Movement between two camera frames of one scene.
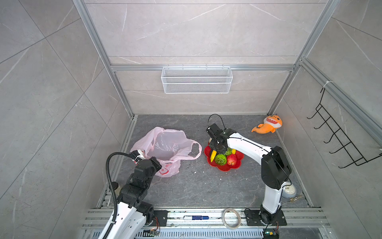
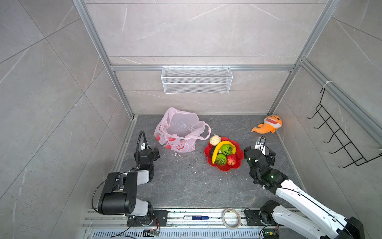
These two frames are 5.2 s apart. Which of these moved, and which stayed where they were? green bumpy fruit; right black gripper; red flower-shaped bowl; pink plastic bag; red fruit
Moved: right black gripper; pink plastic bag
Stayed: red fruit; red flower-shaped bowl; green bumpy fruit
